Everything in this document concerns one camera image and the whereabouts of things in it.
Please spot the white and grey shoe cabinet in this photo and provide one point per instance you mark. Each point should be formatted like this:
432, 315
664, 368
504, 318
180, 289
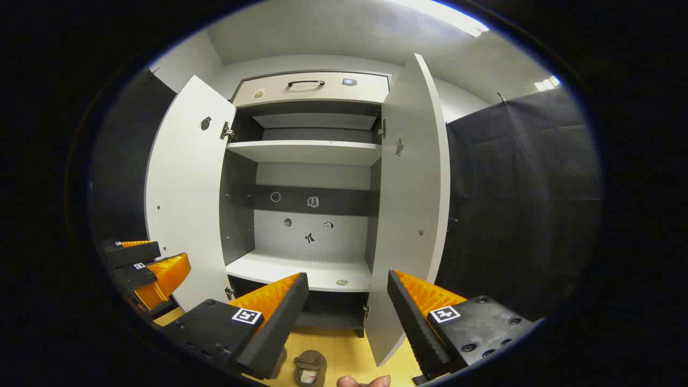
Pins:
239, 204

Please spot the black backdrop cloth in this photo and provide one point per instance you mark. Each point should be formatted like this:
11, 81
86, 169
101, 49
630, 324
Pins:
527, 199

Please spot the ceiling light panel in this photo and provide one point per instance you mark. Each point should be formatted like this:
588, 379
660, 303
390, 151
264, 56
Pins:
545, 83
446, 13

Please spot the white cabinet door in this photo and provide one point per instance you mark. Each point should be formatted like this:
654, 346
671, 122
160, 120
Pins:
185, 204
414, 188

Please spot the white cabinet drawer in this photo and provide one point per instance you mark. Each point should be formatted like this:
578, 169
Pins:
322, 94

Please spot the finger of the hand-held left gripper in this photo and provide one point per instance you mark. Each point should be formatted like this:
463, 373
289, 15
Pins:
134, 277
131, 255

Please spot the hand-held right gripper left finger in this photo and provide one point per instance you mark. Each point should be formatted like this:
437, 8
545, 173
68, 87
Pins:
277, 328

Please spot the white cabinet shelf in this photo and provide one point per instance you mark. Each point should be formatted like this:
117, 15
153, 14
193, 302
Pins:
301, 271
306, 151

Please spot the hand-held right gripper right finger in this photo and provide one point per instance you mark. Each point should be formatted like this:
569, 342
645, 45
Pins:
416, 328

